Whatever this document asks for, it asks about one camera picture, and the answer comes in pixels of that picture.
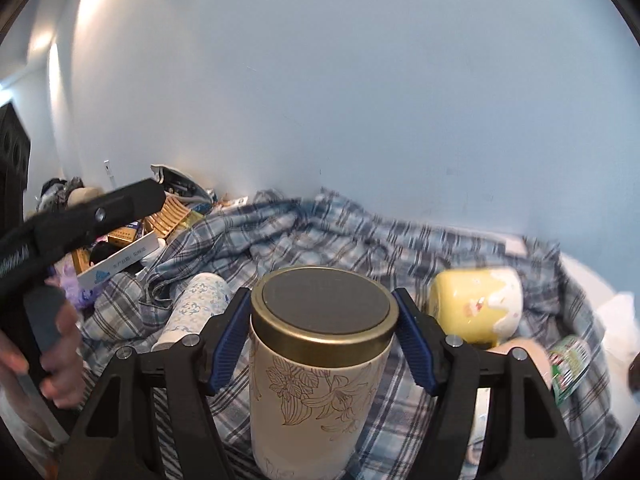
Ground black white bag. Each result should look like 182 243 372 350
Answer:
151 164 216 204

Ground cream floral tumbler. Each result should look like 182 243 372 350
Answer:
250 266 399 479

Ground person's left hand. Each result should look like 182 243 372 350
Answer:
1 300 85 412

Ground pink cream mug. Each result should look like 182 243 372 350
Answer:
464 336 554 466

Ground white blue carton box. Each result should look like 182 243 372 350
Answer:
77 232 160 290

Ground green label can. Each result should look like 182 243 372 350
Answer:
548 335 592 405

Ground white blue patterned tumbler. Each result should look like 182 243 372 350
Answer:
152 273 232 351

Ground wooden slatted rack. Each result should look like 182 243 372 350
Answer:
143 194 191 240

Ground blue plaid cloth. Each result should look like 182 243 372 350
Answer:
80 190 624 479

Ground black speaker cabinet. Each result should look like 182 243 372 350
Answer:
0 102 30 235

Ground yellow mug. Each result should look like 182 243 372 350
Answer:
427 266 524 347

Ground black white striped cloth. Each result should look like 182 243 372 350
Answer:
152 386 265 479

